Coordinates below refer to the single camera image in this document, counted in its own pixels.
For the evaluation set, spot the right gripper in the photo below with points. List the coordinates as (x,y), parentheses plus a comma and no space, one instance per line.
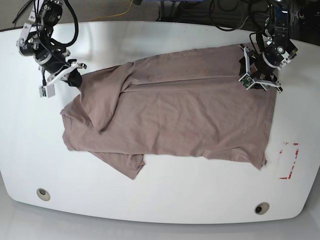
(69,75)

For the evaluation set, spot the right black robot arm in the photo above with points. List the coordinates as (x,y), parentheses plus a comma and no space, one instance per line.
(36,41)

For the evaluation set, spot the red tape rectangle marking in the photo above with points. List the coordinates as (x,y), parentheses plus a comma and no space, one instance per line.
(287,159)

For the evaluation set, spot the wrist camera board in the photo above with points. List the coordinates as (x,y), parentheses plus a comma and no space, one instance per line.
(246,81)
(47,91)

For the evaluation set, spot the left table grommet hole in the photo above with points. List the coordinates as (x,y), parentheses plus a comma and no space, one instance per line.
(43,194)

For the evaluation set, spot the mauve t-shirt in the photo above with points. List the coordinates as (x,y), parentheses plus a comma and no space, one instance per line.
(187,103)

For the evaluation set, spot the right table grommet hole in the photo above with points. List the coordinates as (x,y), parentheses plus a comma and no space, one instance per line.
(262,208)

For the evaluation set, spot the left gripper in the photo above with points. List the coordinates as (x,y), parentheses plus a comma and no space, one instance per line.
(263,75)

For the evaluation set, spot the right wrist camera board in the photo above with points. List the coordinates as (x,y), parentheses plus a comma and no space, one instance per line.
(47,91)

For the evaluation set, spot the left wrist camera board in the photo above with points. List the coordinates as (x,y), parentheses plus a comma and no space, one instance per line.
(246,81)

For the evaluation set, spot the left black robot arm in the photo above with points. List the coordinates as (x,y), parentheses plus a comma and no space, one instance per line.
(272,52)

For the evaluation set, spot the table grommet hole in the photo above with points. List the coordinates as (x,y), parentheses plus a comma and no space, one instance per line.
(262,208)
(43,194)

